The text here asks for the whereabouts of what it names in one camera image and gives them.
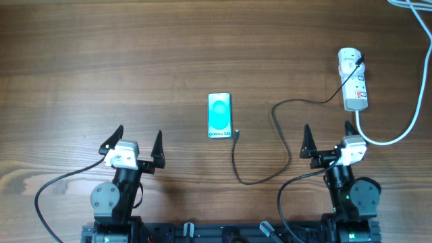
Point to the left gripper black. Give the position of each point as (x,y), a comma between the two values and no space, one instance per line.
(147,166)

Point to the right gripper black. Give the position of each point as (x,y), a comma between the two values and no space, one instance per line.
(309,150)

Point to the smartphone with cyan screen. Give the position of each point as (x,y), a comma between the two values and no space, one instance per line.
(219,115)

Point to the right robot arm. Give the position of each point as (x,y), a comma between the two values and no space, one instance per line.
(354,200)

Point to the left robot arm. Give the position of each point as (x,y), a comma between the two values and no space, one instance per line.
(114,201)

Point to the white power strip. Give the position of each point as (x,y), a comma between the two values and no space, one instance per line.
(352,72)

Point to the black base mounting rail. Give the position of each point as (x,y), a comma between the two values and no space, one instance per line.
(306,231)

